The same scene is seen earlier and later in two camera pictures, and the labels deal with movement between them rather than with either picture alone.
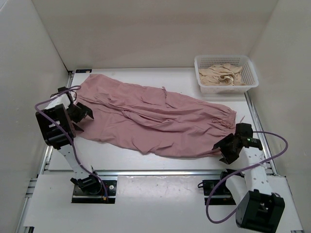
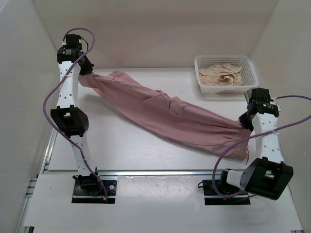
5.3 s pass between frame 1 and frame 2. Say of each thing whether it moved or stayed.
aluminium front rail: stayed
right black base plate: stayed
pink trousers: moved
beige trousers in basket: stayed
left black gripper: moved
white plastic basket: stayed
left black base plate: stayed
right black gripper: moved
